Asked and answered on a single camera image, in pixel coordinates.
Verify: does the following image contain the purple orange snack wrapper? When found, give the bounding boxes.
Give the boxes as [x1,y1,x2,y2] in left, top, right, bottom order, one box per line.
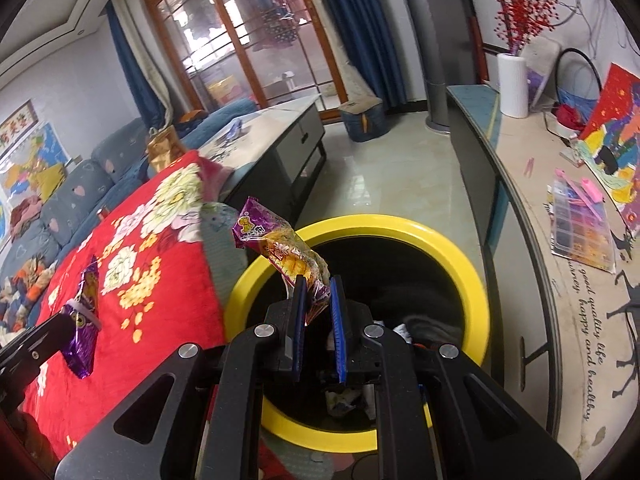
[232,197,331,325]

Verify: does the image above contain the yellow rimmed black trash bin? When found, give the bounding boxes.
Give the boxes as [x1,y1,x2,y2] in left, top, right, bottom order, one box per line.
[222,212,492,454]

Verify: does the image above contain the pile of colourful clothes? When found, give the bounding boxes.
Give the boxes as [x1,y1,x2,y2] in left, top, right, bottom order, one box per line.
[1,257,56,333]

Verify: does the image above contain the red floral blanket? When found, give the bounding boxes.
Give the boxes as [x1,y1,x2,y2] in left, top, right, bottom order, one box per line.
[23,151,226,458]

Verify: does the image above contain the long tv cabinet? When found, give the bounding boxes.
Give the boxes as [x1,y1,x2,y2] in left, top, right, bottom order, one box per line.
[447,84,639,479]

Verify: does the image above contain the china map poster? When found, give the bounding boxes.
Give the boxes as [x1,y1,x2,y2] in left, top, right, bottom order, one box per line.
[1,122,70,208]

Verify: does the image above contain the bead organizer box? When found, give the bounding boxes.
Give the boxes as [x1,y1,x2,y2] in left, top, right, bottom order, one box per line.
[548,177,616,274]

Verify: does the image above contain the blue sofa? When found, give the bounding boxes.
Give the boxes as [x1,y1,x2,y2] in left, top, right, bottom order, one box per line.
[0,96,260,334]

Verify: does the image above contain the framed embroidery picture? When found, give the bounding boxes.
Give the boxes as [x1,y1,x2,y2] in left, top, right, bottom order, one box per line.
[0,100,38,156]

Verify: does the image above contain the gold foil gift bag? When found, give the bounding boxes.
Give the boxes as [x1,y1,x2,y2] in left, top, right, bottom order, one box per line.
[146,125,188,172]

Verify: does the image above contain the grey coffee table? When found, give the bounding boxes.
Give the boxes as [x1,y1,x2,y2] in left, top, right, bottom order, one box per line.
[200,93,326,224]

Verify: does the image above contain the blue left curtain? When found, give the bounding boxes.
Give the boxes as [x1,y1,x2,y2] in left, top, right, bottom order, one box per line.
[104,0,174,131]

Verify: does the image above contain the blue curtain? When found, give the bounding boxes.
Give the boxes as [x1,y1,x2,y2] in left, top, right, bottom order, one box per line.
[104,0,174,131]
[324,0,408,110]

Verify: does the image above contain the blue wrapper on coffee table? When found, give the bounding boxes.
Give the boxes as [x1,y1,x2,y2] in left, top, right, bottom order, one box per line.
[224,117,243,143]

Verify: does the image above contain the grey standing air conditioner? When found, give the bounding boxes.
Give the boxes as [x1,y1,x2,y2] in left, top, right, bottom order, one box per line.
[406,0,478,132]

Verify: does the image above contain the colourful painting canvas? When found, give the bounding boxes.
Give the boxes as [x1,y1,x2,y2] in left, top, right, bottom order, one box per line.
[577,64,640,236]

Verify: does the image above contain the blue storage stool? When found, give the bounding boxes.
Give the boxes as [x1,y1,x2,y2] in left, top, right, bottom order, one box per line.
[338,96,390,143]

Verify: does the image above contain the white ribbed vase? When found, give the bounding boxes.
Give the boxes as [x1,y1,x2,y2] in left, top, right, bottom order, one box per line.
[497,53,528,119]

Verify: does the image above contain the black hoop basket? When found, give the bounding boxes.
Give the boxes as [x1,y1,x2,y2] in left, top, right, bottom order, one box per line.
[553,48,603,122]

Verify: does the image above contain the wooden framed glass door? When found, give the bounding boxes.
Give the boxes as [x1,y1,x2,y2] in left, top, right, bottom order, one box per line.
[142,0,347,122]

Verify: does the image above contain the red berry branches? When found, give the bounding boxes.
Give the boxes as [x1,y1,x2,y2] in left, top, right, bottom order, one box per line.
[495,0,559,55]

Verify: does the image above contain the blue right curtain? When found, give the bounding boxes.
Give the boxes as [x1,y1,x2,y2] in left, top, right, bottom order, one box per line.
[324,0,408,110]

